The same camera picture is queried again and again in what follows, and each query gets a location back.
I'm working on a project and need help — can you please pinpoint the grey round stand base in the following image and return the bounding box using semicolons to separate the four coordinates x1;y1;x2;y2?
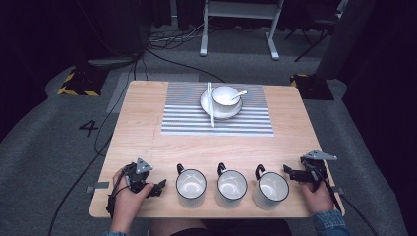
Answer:
86;56;140;69

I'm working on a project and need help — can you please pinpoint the long black floor cable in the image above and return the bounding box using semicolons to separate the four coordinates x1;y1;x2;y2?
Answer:
47;57;139;236

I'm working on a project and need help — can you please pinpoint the grey striped placemat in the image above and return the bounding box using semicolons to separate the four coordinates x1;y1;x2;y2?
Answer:
160;82;275;138

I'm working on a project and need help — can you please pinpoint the hand-held gripper cable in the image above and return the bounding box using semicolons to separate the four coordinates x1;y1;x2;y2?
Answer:
105;165;133;219
313;168;380;236

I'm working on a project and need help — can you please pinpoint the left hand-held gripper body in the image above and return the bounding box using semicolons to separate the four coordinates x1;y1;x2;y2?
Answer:
123;157;154;195

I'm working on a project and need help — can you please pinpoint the black yellow striped base plate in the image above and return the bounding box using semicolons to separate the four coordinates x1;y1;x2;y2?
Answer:
56;66;110;98
289;73;335;101

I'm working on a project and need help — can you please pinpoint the white bowl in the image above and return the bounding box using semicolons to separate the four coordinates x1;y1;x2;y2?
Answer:
210;85;242;113

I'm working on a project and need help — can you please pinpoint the black tripod stand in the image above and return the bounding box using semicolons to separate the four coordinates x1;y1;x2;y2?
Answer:
284;0;349;63

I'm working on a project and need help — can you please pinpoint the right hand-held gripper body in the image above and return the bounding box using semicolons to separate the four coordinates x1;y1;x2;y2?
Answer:
294;149;338;193

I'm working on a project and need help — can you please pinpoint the person's left hand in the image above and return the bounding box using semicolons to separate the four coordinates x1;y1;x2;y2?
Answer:
111;168;155;228

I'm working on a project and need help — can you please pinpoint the bundle of floor cables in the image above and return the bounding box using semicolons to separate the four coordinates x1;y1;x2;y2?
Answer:
147;18;212;51

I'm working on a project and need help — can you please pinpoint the white metal stand frame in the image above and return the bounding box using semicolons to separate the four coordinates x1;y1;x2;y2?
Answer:
199;0;286;61

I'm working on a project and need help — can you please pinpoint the right hand-held gripper cable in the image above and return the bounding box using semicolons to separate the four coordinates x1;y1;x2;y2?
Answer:
313;168;380;236

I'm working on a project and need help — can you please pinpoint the person's right hand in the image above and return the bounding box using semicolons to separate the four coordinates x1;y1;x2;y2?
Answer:
299;179;335;216

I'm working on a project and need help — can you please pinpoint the grey pillar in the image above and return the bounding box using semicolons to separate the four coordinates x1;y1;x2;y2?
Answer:
315;0;378;81

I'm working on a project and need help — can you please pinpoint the white spoon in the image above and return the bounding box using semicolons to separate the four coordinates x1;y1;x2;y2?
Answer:
230;89;249;101

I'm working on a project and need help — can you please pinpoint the white plate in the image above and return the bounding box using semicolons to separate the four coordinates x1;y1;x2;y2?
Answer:
199;88;244;120

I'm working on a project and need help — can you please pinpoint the white chopstick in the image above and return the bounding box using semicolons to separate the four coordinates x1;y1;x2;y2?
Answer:
207;81;214;128
208;81;216;128

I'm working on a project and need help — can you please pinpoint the white mug with black rim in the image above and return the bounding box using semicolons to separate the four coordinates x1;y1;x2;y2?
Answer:
252;163;291;211
214;162;249;209
175;162;209;208

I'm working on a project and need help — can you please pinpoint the left hand-held gripper cable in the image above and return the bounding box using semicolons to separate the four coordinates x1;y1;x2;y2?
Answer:
105;165;133;219

